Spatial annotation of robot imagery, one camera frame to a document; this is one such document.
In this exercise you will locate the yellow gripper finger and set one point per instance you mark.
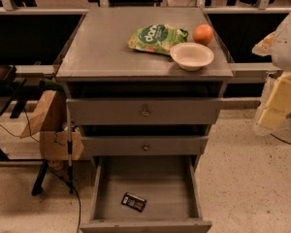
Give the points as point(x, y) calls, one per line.
point(275, 104)

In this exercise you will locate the black rxbar chocolate bar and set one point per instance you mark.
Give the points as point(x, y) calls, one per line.
point(133, 201)

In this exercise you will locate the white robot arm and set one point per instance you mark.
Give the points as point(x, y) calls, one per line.
point(278, 46)

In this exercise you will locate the grey top drawer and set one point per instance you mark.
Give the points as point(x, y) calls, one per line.
point(144, 111)

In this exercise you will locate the grey drawer cabinet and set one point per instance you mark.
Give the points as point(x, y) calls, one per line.
point(146, 89)

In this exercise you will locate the grey open bottom drawer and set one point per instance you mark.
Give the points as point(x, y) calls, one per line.
point(168, 185)

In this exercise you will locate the grey middle drawer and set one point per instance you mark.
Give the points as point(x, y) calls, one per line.
point(143, 145)

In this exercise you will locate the white paper bowl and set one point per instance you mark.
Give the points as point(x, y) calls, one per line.
point(191, 56)

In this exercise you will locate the orange fruit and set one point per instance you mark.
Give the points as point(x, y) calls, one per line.
point(203, 34)

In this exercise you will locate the green chip bag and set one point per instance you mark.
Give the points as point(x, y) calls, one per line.
point(157, 38)

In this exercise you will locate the brown cardboard box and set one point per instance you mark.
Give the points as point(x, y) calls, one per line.
point(47, 120)

